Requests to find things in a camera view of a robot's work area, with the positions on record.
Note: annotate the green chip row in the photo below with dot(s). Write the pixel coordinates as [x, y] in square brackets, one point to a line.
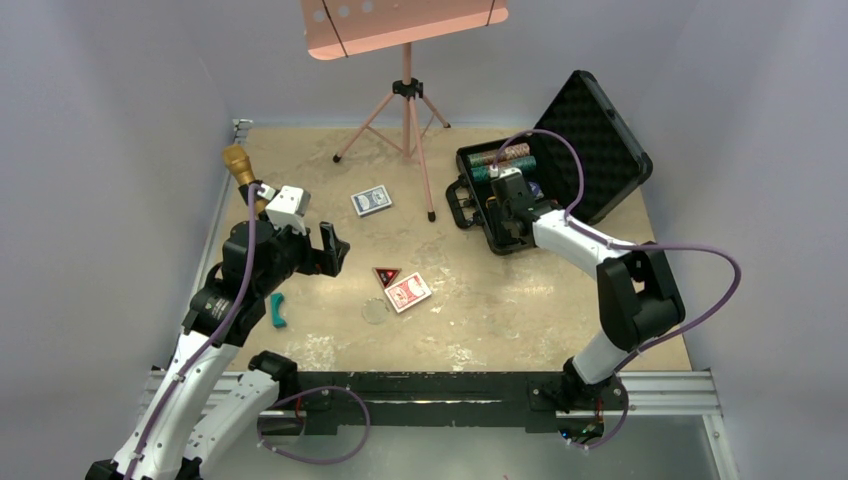
[481, 174]

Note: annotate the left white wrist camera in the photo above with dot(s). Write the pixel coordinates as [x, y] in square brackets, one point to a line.
[284, 207]

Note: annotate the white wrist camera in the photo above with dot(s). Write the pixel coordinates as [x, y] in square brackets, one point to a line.
[503, 173]
[284, 207]

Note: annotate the pink music stand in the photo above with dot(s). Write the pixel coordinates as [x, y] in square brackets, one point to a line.
[342, 29]

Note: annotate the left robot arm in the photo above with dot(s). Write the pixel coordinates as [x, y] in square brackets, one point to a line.
[175, 438]

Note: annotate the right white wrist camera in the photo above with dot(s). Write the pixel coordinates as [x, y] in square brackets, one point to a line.
[503, 173]

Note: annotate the black poker case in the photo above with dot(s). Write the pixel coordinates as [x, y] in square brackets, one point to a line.
[585, 153]

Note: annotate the red playing card deck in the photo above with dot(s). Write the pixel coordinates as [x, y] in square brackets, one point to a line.
[407, 292]

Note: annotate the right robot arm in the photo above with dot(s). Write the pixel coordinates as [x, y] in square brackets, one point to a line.
[638, 298]

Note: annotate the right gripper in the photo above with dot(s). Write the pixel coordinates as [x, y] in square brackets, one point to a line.
[500, 233]

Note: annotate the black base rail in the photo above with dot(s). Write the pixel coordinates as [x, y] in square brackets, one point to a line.
[531, 401]

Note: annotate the clear round disc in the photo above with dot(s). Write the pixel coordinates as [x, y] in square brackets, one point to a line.
[375, 311]

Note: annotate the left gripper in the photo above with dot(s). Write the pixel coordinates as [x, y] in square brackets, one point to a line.
[326, 260]

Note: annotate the triangular all-in button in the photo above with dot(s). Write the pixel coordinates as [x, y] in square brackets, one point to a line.
[387, 276]

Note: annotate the blue playing card deck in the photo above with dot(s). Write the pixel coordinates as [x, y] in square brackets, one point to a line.
[372, 200]

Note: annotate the teal curved plastic piece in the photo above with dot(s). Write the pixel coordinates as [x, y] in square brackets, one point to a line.
[277, 300]

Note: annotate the blue small blind button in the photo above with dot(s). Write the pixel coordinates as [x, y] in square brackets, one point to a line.
[536, 190]

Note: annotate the gold microphone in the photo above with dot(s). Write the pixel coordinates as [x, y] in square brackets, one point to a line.
[238, 163]

